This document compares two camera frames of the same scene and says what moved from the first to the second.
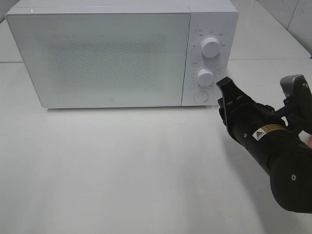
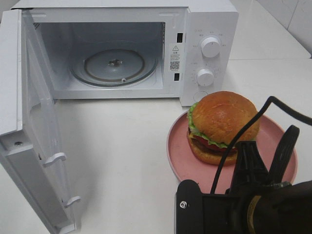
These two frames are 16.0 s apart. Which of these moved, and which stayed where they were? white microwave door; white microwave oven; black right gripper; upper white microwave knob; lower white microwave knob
Moved: black right gripper; white microwave door
Stayed: lower white microwave knob; white microwave oven; upper white microwave knob
